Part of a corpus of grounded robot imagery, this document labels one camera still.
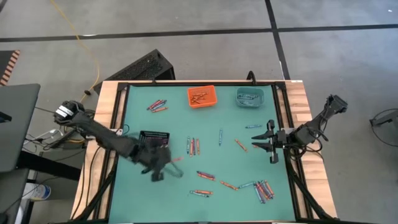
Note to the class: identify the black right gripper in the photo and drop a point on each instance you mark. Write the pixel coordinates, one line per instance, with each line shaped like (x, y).
(280, 138)

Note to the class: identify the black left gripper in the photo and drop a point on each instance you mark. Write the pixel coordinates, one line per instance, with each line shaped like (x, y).
(154, 160)

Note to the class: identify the purple crayon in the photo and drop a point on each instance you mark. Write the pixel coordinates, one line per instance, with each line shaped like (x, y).
(261, 192)
(160, 143)
(194, 146)
(205, 174)

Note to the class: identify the black mesh basket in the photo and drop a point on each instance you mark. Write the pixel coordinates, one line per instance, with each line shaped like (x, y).
(154, 135)

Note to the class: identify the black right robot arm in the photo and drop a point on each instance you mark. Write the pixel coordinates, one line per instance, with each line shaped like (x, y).
(311, 132)

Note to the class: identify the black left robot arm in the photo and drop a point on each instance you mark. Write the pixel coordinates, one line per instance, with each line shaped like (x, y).
(102, 137)

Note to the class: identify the blue green crayon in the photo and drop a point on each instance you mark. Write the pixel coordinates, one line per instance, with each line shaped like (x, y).
(199, 194)

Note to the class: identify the teal table mat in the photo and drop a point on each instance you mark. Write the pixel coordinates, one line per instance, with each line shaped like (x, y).
(174, 205)

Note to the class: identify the teal plastic bin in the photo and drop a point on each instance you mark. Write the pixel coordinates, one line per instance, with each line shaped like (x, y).
(261, 93)

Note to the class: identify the orange mesh basket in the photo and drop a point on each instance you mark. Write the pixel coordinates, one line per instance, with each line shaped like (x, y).
(210, 102)

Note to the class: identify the black hook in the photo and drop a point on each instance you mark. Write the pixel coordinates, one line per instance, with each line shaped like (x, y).
(251, 72)

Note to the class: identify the short black floor tape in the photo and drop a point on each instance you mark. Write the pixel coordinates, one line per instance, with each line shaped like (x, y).
(276, 37)

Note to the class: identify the black perforated computer case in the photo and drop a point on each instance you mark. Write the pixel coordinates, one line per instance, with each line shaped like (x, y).
(140, 65)

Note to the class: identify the small black floor puck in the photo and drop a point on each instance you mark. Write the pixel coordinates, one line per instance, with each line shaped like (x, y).
(87, 92)

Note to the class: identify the long black floor tape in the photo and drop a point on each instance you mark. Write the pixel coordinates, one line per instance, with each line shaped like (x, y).
(186, 33)

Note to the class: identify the white plastic container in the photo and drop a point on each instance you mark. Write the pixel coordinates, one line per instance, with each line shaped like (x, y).
(38, 192)

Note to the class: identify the grey side table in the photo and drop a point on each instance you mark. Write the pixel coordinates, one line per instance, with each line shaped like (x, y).
(15, 124)

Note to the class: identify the grey cabinet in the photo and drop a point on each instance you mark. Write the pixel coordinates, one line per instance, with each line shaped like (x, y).
(11, 199)

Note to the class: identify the striped hazard floor mat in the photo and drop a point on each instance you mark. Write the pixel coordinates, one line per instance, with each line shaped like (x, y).
(4, 62)

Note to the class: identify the black metal table frame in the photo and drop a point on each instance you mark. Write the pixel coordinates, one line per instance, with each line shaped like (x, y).
(279, 85)

